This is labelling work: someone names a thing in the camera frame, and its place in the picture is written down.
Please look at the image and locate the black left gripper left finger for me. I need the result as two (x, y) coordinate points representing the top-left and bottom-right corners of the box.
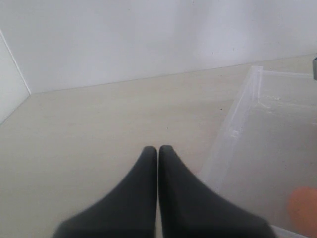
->
(53, 146), (158, 238)

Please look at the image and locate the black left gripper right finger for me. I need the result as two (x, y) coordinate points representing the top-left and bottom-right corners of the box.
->
(159, 145), (275, 238)

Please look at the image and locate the clear plastic storage box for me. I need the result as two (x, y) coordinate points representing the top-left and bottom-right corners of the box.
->
(198, 66), (317, 238)

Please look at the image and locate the brown egg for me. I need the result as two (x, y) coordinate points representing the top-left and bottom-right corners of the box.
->
(288, 187), (317, 238)

